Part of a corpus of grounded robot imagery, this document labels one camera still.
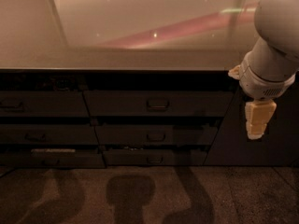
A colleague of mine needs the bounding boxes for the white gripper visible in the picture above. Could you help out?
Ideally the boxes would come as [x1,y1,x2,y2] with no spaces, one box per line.
[228,52,295,140]

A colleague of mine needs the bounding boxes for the dark drawer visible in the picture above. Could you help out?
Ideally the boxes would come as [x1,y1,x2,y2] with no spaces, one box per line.
[95,124,218,146]
[0,91,88,118]
[0,124,98,145]
[0,148,106,169]
[103,149,207,166]
[83,91,233,117]

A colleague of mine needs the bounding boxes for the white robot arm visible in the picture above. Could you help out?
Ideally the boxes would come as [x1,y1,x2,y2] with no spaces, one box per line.
[228,0,299,140]

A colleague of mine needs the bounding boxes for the dark items in left drawer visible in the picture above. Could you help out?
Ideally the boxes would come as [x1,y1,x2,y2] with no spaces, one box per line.
[0,74,78,91]

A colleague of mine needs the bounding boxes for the pale flat item bottom drawer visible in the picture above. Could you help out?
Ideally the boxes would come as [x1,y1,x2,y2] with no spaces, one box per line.
[31,148,76,153]

